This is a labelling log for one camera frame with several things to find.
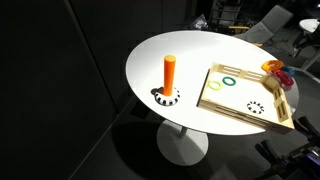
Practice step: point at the black white striped peg base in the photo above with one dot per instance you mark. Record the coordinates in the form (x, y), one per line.
(166, 101)

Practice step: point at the purple clamp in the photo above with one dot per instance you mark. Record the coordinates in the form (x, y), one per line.
(311, 161)

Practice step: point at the dark crumpled bag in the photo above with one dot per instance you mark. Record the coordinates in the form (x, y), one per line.
(199, 22)

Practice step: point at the orange cylindrical peg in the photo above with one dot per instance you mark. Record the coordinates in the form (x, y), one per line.
(169, 76)

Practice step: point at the white table pedestal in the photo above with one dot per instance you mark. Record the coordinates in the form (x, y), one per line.
(180, 146)

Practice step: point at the wooden slatted tray box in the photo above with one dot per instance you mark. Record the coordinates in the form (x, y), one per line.
(233, 96)

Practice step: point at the small white round table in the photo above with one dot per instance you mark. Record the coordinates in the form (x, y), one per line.
(310, 25)

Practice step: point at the grey lounge chair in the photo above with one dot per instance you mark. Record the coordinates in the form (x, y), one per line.
(266, 30)

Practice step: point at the dark framed chair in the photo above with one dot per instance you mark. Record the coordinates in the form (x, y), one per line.
(226, 13)

